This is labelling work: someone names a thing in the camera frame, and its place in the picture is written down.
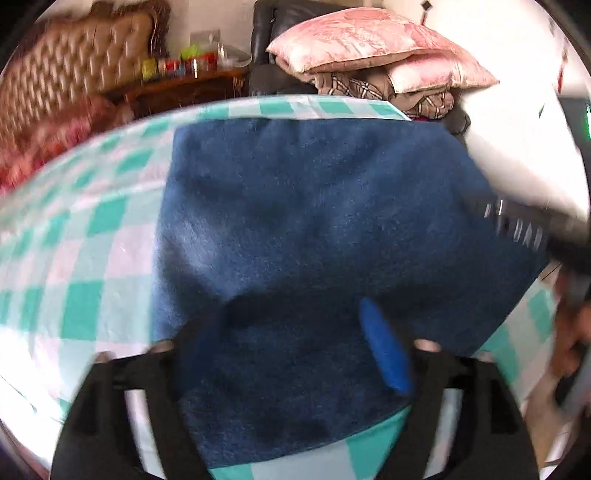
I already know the dark wooden nightstand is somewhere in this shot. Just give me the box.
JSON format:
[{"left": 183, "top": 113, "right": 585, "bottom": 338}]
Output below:
[{"left": 106, "top": 69, "right": 250, "bottom": 117}]

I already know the large pink pillow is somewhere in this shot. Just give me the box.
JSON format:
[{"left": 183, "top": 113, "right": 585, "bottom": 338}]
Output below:
[{"left": 267, "top": 11, "right": 467, "bottom": 75}]

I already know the folded plaid blanket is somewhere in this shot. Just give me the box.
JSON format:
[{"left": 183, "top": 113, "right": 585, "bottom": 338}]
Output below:
[{"left": 314, "top": 71, "right": 458, "bottom": 119}]

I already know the red floral pillow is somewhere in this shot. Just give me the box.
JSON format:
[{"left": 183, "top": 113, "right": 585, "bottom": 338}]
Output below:
[{"left": 0, "top": 95, "right": 134, "bottom": 195}]

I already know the teal checked bed sheet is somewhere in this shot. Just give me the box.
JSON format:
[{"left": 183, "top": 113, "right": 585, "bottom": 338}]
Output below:
[{"left": 0, "top": 95, "right": 560, "bottom": 480}]

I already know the dark blue towel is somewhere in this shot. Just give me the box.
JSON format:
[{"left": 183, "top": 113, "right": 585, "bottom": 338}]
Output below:
[{"left": 150, "top": 115, "right": 552, "bottom": 469}]

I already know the person's right hand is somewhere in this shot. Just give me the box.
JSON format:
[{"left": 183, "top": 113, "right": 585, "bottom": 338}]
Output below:
[{"left": 551, "top": 270, "right": 591, "bottom": 377}]

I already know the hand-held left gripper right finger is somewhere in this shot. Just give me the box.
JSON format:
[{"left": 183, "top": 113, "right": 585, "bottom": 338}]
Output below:
[{"left": 360, "top": 296, "right": 542, "bottom": 480}]

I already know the dark grey cloth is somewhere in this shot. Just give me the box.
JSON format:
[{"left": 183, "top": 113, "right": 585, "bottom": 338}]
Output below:
[{"left": 443, "top": 111, "right": 472, "bottom": 137}]

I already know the brown tufted headboard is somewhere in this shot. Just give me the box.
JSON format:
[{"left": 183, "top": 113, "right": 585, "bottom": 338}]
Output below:
[{"left": 0, "top": 0, "right": 171, "bottom": 148}]

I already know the small pink pillow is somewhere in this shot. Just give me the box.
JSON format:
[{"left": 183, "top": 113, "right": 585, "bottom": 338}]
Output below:
[{"left": 388, "top": 51, "right": 501, "bottom": 96}]

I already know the black leather chair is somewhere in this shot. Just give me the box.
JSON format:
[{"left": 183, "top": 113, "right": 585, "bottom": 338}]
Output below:
[{"left": 249, "top": 0, "right": 384, "bottom": 95}]

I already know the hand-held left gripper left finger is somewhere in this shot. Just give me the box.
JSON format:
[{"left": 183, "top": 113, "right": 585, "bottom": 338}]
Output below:
[{"left": 50, "top": 318, "right": 218, "bottom": 480}]

